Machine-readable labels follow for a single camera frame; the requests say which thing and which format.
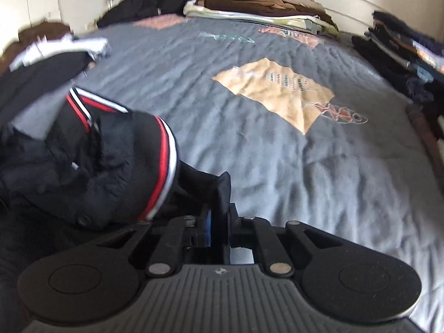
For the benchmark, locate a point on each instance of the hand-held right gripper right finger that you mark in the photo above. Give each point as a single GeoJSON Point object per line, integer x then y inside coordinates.
{"type": "Point", "coordinates": [234, 225]}

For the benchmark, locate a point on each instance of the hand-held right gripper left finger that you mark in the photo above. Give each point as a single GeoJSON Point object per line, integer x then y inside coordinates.
{"type": "Point", "coordinates": [207, 230]}

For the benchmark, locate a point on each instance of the black and red polo shirt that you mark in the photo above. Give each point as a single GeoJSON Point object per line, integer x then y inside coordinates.
{"type": "Point", "coordinates": [121, 166]}

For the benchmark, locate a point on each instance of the stack of folded brown clothes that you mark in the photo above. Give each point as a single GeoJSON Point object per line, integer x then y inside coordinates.
{"type": "Point", "coordinates": [260, 3]}

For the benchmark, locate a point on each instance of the stack of dark folded clothes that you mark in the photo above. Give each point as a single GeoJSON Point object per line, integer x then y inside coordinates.
{"type": "Point", "coordinates": [399, 52]}

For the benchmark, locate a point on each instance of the grey quilted bedspread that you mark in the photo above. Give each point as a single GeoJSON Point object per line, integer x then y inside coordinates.
{"type": "Point", "coordinates": [277, 166]}

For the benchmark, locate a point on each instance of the black garment with white trim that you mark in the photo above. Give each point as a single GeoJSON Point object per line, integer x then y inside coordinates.
{"type": "Point", "coordinates": [41, 76]}

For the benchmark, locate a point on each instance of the light blue garment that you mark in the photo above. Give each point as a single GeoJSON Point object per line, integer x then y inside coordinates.
{"type": "Point", "coordinates": [69, 47]}

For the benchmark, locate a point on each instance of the brown coat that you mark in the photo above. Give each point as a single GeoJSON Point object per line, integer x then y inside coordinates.
{"type": "Point", "coordinates": [41, 33]}

